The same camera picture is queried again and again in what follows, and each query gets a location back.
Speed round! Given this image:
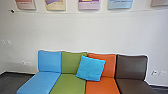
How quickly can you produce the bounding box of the turquoise cushion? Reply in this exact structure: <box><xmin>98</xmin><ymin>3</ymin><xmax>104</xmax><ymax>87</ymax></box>
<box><xmin>75</xmin><ymin>55</ymin><xmax>107</xmax><ymax>83</ymax></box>

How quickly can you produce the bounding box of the green sofa chair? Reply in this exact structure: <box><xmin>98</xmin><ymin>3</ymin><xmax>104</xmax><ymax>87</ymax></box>
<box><xmin>49</xmin><ymin>51</ymin><xmax>88</xmax><ymax>94</ymax></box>

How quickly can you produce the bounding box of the orange sofa chair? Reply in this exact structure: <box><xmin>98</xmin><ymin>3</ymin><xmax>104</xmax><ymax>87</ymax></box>
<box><xmin>84</xmin><ymin>52</ymin><xmax>122</xmax><ymax>94</ymax></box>

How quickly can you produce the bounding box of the brown sofa chair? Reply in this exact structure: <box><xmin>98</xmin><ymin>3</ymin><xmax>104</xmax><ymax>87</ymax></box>
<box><xmin>114</xmin><ymin>54</ymin><xmax>158</xmax><ymax>94</ymax></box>

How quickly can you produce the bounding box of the blue sofa chair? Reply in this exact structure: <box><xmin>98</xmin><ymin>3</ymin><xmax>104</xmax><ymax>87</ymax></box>
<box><xmin>15</xmin><ymin>49</ymin><xmax>63</xmax><ymax>94</ymax></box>

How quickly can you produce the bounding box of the purple wall poster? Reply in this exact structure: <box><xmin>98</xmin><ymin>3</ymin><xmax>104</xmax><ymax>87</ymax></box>
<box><xmin>77</xmin><ymin>0</ymin><xmax>101</xmax><ymax>11</ymax></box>

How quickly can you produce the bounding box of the yellow wall poster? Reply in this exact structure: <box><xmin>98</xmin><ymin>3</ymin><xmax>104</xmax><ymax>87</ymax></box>
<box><xmin>44</xmin><ymin>0</ymin><xmax>67</xmax><ymax>11</ymax></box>

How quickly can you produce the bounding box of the light blue wall poster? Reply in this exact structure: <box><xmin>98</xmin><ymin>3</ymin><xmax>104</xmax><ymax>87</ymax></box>
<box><xmin>107</xmin><ymin>0</ymin><xmax>134</xmax><ymax>10</ymax></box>

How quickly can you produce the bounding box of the white wall socket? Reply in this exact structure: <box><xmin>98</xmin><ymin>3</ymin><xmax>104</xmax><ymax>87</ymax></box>
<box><xmin>150</xmin><ymin>69</ymin><xmax>168</xmax><ymax>76</ymax></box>
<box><xmin>21</xmin><ymin>60</ymin><xmax>33</xmax><ymax>67</ymax></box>

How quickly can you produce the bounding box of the orange wall poster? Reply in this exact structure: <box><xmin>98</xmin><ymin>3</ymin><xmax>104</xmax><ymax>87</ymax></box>
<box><xmin>14</xmin><ymin>0</ymin><xmax>37</xmax><ymax>10</ymax></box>

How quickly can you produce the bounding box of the white wall switch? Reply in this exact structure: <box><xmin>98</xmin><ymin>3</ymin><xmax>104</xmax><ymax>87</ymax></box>
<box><xmin>0</xmin><ymin>39</ymin><xmax>13</xmax><ymax>45</ymax></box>

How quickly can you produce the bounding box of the small black wall fixture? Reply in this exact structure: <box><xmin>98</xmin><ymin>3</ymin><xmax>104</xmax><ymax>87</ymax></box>
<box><xmin>8</xmin><ymin>8</ymin><xmax>16</xmax><ymax>14</ymax></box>

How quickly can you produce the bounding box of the pink wall poster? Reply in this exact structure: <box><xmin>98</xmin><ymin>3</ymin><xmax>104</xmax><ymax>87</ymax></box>
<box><xmin>150</xmin><ymin>0</ymin><xmax>168</xmax><ymax>8</ymax></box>

